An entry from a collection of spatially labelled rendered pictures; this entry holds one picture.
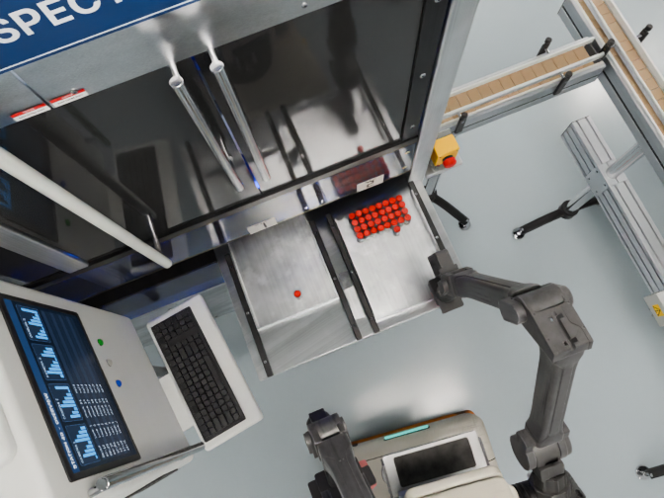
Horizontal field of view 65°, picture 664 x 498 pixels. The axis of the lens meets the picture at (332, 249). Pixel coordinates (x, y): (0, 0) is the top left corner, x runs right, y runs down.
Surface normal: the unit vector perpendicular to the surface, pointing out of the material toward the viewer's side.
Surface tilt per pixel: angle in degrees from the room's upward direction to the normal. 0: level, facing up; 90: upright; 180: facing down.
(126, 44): 90
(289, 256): 0
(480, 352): 0
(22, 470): 0
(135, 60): 90
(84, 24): 90
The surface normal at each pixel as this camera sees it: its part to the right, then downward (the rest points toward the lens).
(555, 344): -0.04, -0.47
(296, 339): -0.05, -0.25
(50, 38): 0.37, 0.89
